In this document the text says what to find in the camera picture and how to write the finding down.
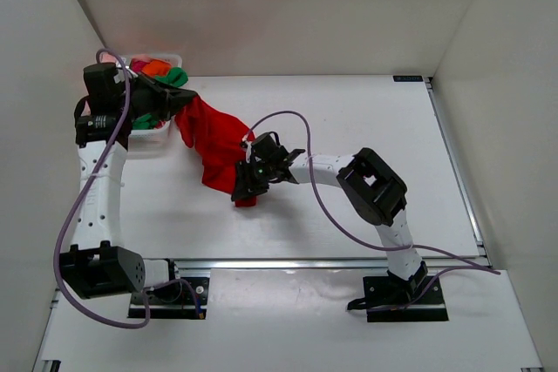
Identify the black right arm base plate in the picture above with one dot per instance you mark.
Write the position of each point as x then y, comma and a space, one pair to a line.
385, 301

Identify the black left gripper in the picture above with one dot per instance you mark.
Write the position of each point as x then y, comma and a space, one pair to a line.
169, 98

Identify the red t-shirt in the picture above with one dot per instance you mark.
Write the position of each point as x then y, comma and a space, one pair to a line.
216, 137

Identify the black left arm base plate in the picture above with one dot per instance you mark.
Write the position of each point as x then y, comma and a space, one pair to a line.
175, 302

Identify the orange t-shirt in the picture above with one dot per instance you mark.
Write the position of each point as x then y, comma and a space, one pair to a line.
156, 68

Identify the green t-shirt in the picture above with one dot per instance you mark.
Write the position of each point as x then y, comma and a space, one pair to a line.
177, 77

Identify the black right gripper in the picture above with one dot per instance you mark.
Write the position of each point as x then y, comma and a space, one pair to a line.
246, 185

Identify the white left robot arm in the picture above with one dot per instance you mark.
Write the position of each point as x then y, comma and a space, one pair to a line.
97, 262

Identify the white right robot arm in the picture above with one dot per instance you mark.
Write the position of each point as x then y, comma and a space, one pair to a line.
375, 191

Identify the magenta t-shirt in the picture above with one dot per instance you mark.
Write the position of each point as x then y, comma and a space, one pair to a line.
137, 65

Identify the small black table label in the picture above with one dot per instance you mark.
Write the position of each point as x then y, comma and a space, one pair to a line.
408, 79

